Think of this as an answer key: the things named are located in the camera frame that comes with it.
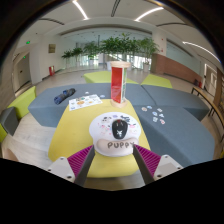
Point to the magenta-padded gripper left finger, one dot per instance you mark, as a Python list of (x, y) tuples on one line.
[(79, 161)]

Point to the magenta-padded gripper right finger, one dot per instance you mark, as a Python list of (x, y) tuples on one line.
[(150, 161)]

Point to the black computer mouse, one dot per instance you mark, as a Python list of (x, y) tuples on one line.
[(119, 129)]

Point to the round white printed mouse pad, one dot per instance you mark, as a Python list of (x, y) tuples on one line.
[(103, 130)]

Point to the group of small stickers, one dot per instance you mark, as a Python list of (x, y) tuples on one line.
[(144, 108)]

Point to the white sticker sheet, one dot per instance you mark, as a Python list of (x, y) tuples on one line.
[(85, 102)]

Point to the long grey upholstered bench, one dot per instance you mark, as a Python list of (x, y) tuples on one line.
[(45, 110)]

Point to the lime green upholstered bench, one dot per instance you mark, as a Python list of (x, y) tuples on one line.
[(156, 81), (96, 77)]

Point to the small dark grey ottoman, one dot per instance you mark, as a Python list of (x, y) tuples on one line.
[(8, 120)]

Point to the lime green upholstered seat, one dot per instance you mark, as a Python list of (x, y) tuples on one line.
[(23, 101)]

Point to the red panelled cylinder stand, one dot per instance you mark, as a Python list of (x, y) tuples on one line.
[(117, 85)]

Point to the red fire extinguisher box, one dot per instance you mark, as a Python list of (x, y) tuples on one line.
[(52, 71)]

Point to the grey door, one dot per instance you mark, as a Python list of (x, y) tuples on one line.
[(24, 71)]

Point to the row of potted plants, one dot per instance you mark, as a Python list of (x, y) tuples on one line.
[(111, 46)]

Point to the green exit sign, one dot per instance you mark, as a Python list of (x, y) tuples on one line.
[(28, 42)]

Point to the ceiling strip lights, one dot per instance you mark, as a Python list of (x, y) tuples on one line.
[(80, 9)]

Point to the brass wall plaque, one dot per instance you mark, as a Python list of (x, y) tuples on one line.
[(52, 48)]

